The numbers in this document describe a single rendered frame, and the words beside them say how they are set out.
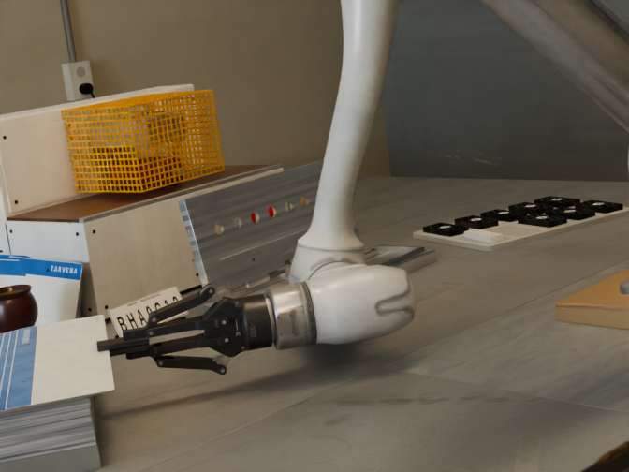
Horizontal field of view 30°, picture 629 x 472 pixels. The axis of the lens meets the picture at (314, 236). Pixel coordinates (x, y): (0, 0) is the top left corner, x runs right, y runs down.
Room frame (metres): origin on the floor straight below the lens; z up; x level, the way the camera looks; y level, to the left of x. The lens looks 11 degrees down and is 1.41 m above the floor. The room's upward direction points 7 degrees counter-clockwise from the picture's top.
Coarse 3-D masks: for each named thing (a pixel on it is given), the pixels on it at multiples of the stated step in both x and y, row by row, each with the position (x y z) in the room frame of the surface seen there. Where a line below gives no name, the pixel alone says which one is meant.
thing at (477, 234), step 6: (468, 234) 2.36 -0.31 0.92; (474, 234) 2.34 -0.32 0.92; (480, 234) 2.32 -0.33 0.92; (486, 234) 2.33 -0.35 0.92; (492, 234) 2.32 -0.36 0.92; (498, 234) 2.30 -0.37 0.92; (480, 240) 2.32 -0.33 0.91; (486, 240) 2.30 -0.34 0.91; (492, 240) 2.29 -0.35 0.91; (498, 240) 2.29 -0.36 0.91
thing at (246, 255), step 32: (320, 160) 2.33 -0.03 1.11; (224, 192) 2.11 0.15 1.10; (256, 192) 2.19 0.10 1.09; (288, 192) 2.25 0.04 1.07; (192, 224) 2.03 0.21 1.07; (224, 224) 2.10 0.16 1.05; (256, 224) 2.16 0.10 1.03; (288, 224) 2.22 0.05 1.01; (352, 224) 2.34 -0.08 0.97; (224, 256) 2.08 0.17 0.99; (256, 256) 2.12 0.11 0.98; (288, 256) 2.18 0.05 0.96
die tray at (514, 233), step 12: (600, 216) 2.41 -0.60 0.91; (612, 216) 2.41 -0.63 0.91; (492, 228) 2.43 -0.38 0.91; (504, 228) 2.42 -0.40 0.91; (516, 228) 2.40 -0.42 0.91; (528, 228) 2.39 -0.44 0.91; (540, 228) 2.37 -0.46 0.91; (552, 228) 2.36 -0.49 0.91; (564, 228) 2.35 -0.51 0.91; (576, 228) 2.36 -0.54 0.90; (432, 240) 2.42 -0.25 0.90; (444, 240) 2.38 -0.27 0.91; (456, 240) 2.36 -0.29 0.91; (468, 240) 2.34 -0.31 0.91; (504, 240) 2.30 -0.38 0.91; (516, 240) 2.29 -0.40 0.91; (528, 240) 2.30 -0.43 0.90
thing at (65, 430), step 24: (0, 336) 1.70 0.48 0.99; (24, 408) 1.34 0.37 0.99; (48, 408) 1.34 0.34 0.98; (72, 408) 1.35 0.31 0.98; (0, 432) 1.33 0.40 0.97; (24, 432) 1.34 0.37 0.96; (48, 432) 1.34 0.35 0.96; (72, 432) 1.35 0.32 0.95; (96, 432) 1.40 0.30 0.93; (0, 456) 1.33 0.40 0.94; (24, 456) 1.34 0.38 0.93; (48, 456) 1.34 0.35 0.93; (72, 456) 1.34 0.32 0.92; (96, 456) 1.35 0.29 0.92
